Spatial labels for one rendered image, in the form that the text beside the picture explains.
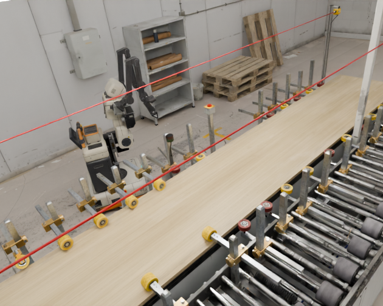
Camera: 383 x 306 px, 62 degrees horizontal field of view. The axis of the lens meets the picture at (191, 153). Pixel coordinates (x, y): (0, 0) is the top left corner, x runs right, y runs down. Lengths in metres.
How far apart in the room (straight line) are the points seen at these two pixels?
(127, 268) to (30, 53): 3.45
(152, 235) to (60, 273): 0.57
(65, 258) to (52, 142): 3.14
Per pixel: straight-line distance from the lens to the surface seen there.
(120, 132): 3.45
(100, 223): 2.22
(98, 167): 3.44
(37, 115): 4.92
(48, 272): 2.15
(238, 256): 1.82
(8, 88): 4.74
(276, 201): 2.44
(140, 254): 2.01
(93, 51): 4.81
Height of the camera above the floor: 2.38
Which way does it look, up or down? 32 degrees down
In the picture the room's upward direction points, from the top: 7 degrees counter-clockwise
